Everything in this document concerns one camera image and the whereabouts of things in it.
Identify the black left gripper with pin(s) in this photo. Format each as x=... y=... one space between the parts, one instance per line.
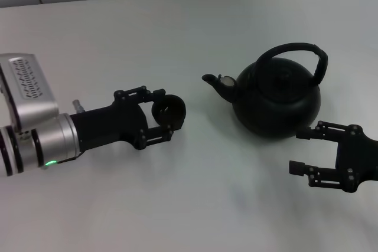
x=112 y=125

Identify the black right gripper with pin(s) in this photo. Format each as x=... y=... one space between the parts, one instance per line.
x=360 y=157

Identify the small black teacup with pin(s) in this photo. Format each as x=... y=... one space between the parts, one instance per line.
x=172 y=113

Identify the black cast iron teapot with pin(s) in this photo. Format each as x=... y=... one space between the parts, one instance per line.
x=274 y=107

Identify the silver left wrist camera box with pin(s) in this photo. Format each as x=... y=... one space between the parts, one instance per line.
x=29 y=86

